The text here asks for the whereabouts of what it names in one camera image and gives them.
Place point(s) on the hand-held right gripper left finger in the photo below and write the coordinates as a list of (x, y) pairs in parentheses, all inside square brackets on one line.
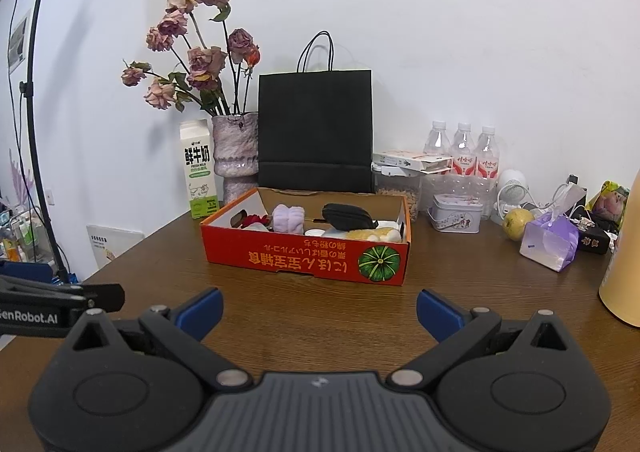
[(200, 312)]

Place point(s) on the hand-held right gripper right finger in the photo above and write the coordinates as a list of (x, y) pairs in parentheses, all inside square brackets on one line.
[(440, 314)]

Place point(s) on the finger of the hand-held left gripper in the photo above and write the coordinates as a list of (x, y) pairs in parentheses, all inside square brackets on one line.
[(102, 297)]

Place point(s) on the orange cardboard box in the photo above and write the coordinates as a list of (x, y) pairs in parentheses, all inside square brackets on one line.
[(300, 257)]

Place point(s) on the lavender fluffy towel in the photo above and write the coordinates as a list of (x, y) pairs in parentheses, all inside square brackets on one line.
[(288, 219)]

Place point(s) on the white flat box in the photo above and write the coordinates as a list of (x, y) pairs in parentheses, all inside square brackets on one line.
[(115, 242)]

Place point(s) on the cluttered shelf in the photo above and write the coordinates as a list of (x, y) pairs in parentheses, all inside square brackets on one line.
[(22, 232)]

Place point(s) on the white printed tin box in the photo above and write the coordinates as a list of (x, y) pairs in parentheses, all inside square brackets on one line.
[(455, 214)]

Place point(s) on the yellow plush toy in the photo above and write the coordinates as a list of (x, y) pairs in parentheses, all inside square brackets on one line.
[(372, 234)]

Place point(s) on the red small item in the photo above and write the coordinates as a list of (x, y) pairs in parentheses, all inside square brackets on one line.
[(256, 220)]

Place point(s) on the yellow green apple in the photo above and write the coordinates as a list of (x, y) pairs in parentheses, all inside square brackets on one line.
[(518, 224)]

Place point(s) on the clear plastic food container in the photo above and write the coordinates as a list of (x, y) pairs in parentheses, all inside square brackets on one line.
[(397, 192)]

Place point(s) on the purple tissue pack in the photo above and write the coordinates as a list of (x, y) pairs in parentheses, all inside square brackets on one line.
[(550, 242)]

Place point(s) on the black zip pouch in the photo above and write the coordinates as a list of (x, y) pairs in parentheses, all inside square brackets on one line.
[(347, 216)]

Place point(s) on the small white round container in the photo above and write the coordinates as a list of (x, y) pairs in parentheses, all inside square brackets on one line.
[(314, 232)]

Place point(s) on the white green milk carton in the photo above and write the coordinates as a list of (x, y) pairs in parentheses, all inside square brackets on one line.
[(199, 166)]

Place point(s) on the small white fan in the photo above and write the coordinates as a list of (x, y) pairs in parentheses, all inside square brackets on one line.
[(512, 187)]

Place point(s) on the white pink flat carton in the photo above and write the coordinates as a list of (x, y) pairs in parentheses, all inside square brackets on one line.
[(410, 160)]

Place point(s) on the mottled purple ceramic vase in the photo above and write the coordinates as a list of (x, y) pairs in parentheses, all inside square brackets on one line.
[(235, 151)]

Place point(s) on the dark box with gold print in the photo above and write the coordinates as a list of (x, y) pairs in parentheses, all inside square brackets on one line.
[(592, 237)]

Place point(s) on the black adapter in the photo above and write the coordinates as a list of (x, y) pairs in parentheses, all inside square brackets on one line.
[(571, 180)]

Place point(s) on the cream insulated bottle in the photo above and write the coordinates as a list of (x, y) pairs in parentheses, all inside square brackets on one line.
[(625, 272)]

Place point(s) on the colourful snack packet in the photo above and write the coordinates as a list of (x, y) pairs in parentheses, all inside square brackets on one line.
[(610, 199)]

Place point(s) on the black light stand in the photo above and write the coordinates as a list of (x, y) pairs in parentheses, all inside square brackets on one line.
[(31, 96)]

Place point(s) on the black paper bag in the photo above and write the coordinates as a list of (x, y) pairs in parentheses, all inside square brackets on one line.
[(315, 126)]

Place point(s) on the bunch of dried roses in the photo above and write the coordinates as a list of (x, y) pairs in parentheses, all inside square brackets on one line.
[(205, 61)]

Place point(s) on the wall poster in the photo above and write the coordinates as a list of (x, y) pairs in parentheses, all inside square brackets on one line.
[(17, 44)]

